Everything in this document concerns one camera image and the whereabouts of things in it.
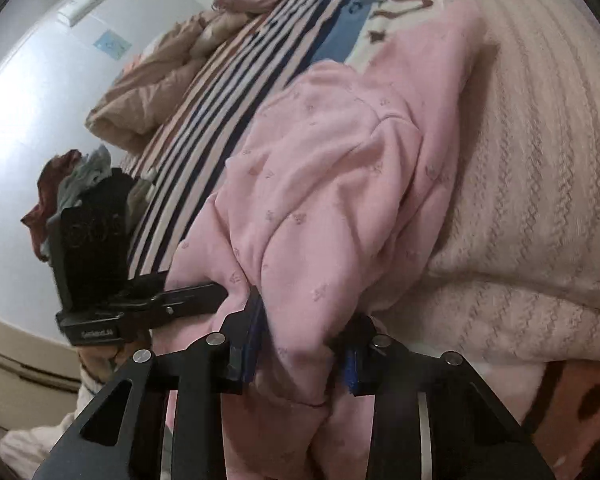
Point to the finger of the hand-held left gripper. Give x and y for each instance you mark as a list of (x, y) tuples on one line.
[(195, 296), (145, 281)]

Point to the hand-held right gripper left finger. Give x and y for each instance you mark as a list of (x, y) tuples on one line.
[(252, 345)]

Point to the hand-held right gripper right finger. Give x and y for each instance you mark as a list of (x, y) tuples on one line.
[(350, 372)]

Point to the pink dotted garment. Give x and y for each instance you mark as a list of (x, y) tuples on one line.
[(330, 170)]

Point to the grey cloth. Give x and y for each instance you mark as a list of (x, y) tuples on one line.
[(87, 170)]

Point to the red cloth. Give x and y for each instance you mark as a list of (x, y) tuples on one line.
[(45, 182)]

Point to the beige pink duvet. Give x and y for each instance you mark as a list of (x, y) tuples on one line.
[(145, 95)]

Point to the striped blanket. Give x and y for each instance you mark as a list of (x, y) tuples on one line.
[(240, 95)]

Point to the orange spotted cloth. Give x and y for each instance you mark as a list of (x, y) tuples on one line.
[(565, 395)]

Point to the beige ribbed pillow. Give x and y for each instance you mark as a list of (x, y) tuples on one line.
[(530, 160)]

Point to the light blue wall poster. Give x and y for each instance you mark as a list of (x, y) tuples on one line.
[(111, 42)]

